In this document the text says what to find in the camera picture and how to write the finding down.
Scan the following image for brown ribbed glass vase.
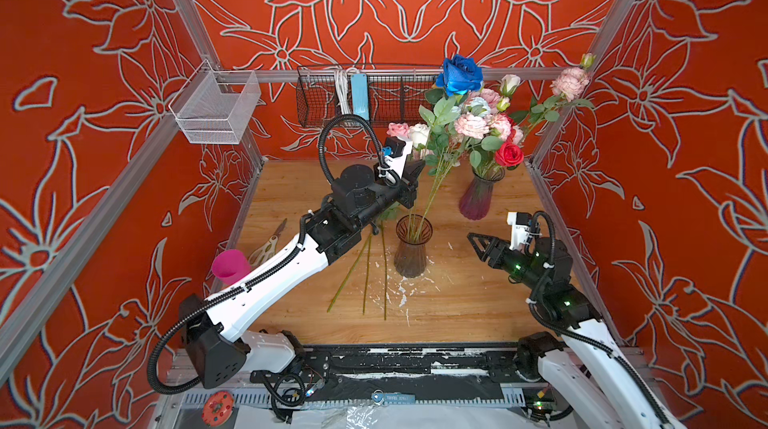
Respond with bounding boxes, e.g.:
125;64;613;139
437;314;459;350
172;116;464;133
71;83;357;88
394;214;433;278

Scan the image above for single pink rose stem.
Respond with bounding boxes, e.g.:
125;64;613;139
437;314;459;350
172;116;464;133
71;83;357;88
387;123;410;141

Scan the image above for pink plastic cup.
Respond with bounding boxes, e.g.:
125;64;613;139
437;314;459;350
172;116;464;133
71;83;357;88
211;249;253;286

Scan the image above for purple ribbed glass vase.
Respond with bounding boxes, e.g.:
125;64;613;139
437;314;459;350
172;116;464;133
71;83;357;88
458;168;506;220

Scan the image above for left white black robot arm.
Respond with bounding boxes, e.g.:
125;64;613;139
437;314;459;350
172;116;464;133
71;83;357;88
146;114;425;395

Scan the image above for beige handled scissors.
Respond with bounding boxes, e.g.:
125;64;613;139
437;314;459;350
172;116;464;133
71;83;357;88
248;219;287;269

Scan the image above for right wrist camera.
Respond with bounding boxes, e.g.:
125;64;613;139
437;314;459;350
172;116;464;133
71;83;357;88
507;211;532;250

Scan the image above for blue rose stem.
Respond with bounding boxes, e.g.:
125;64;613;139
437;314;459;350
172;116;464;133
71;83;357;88
416;53;485;241

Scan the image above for light blue box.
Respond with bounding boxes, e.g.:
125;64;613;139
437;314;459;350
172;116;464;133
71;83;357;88
349;72;370;121

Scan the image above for white cable bundle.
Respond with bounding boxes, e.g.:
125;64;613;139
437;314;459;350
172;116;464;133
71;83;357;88
333;67;354;124

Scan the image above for pink double rose stem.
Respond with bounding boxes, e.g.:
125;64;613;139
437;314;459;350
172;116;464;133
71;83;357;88
471;88;502;111

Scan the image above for white pink rose stem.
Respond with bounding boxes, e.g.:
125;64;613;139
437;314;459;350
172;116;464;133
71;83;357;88
497;74;524;145

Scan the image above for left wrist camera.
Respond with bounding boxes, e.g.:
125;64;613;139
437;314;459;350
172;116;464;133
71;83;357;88
378;136;413;185

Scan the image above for clear plastic wall bin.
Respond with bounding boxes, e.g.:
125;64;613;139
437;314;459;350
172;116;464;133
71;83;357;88
169;59;262;145

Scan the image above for pale peach rose stem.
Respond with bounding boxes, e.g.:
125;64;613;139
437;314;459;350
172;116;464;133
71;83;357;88
361;232;373;315

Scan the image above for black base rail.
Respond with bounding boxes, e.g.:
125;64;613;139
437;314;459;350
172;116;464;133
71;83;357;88
264;342;556;407

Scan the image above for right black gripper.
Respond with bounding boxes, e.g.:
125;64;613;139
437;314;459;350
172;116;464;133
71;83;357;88
468;232;553;297

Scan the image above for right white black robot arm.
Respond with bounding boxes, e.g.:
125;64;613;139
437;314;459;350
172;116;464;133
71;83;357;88
467;211;683;428

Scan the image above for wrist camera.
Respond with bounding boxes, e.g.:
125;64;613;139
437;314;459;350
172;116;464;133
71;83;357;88
378;136;413;185
507;211;532;250

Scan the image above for black wire wall basket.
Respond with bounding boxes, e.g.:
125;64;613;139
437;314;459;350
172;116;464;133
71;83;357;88
295;63;442;128

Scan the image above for white cream rose stem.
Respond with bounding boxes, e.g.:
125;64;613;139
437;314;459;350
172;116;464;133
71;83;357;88
408;123;431;160

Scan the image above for large pink peony stem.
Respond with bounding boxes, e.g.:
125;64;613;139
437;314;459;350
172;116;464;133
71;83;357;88
488;113;512;141

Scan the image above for pink rose bunch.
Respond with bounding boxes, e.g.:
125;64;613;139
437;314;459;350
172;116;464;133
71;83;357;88
419;95;492;219

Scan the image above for orange rose stem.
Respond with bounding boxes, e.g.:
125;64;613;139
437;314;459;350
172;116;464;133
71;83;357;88
326;233;373;313

